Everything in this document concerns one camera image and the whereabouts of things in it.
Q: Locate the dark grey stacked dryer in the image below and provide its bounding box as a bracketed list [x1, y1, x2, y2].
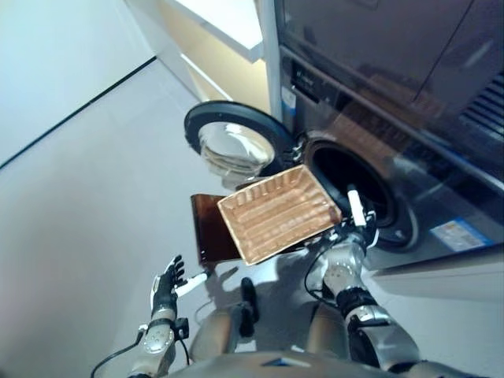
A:
[275, 0, 504, 143]

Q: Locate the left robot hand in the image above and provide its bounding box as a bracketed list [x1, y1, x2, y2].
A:
[150, 254, 208, 313]

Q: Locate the tan woven wicker basket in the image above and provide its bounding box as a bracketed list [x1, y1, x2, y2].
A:
[216, 164, 343, 265]

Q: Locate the white floor cable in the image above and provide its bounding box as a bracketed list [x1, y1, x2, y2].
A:
[195, 301, 216, 326]

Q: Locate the blue white barcode sticker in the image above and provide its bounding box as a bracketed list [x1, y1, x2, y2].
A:
[281, 88, 297, 119]

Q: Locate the silver left robot leg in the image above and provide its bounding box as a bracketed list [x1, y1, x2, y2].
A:
[188, 277, 259, 363]

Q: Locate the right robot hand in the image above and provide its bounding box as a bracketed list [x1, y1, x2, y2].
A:
[333, 190, 381, 249]

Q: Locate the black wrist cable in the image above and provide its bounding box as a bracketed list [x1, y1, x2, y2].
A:
[304, 251, 335, 304]
[90, 326, 190, 378]

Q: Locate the grey front-load washing machine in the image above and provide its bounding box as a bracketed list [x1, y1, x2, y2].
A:
[279, 45, 504, 272]

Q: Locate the round glass washer door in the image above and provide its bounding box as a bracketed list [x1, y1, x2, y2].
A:
[183, 101, 306, 182]

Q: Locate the silver right robot leg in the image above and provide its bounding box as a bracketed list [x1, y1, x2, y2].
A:
[306, 302, 351, 351]

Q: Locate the white cabinet pillar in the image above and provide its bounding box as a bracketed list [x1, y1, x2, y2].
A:
[251, 0, 295, 127]

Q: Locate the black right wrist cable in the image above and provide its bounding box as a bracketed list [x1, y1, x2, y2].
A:
[304, 251, 335, 304]

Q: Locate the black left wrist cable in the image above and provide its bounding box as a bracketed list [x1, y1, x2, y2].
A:
[90, 326, 190, 378]

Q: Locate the white counter cabinet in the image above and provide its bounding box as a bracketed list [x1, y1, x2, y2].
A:
[125, 0, 265, 103]

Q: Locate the silver robot leg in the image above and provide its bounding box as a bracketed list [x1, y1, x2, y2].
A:
[306, 302, 351, 351]
[188, 277, 259, 363]

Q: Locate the blue energy label sticker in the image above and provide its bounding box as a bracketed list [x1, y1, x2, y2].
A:
[428, 222, 493, 251]

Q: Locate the grey robot torso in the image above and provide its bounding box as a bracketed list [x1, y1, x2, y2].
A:
[165, 346, 395, 378]

